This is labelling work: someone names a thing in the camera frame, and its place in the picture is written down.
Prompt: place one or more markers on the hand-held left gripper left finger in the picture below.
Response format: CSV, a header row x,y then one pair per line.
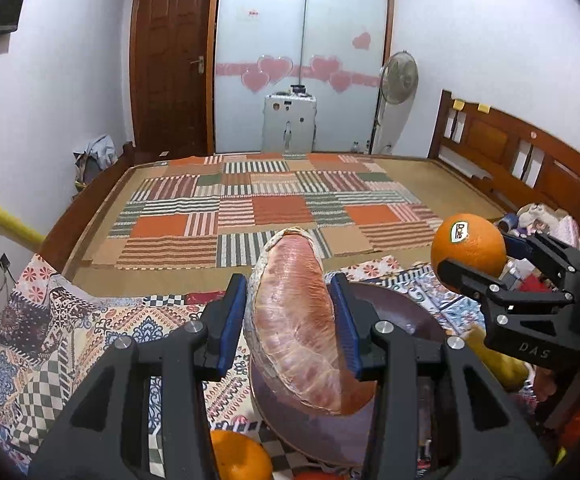
x,y
235,320

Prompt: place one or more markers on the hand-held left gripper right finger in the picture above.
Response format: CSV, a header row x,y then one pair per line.
x,y
345,325

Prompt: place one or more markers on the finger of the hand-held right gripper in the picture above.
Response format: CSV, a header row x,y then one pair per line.
x,y
469,282
514,247

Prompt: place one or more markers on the orange with sticker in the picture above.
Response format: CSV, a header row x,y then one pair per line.
x,y
469,255
242,457

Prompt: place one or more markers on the yellow banana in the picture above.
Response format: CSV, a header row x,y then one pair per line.
x,y
499,365

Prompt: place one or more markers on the peeled pomelo wedge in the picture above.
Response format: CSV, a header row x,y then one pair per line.
x,y
295,320

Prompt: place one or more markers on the brown round plate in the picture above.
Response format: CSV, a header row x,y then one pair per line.
x,y
320,435

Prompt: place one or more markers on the white plush toy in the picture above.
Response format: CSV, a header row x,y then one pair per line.
x,y
534,215

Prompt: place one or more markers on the pink patterned cloth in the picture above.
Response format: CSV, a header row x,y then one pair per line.
x,y
572,232

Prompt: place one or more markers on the tan woven bed mat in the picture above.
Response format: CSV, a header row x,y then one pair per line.
x,y
444,180

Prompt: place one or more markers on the wooden bed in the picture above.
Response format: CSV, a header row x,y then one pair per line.
x,y
489,140

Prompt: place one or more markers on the striped patchwork mat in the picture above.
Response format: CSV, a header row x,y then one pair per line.
x,y
280,210

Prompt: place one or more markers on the colourful patterned cloth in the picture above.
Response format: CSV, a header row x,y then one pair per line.
x,y
70,335

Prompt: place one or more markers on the white equipment case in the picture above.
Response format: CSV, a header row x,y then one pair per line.
x,y
290,125

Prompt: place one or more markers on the standing fan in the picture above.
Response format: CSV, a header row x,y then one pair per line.
x,y
399,77

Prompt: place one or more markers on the pile of clothes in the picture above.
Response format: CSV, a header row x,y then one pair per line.
x,y
97,155

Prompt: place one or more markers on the small black device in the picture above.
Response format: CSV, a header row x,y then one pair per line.
x,y
297,90

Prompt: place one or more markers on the yellow foam tube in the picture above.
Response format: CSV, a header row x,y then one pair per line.
x,y
0,222

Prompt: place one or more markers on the brown wooden door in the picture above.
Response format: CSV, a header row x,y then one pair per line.
x,y
170,70

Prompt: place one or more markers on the frosted glass sliding door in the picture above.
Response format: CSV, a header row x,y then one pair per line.
x,y
260,25
349,15

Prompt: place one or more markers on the wall socket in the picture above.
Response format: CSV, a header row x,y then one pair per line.
x,y
4,261

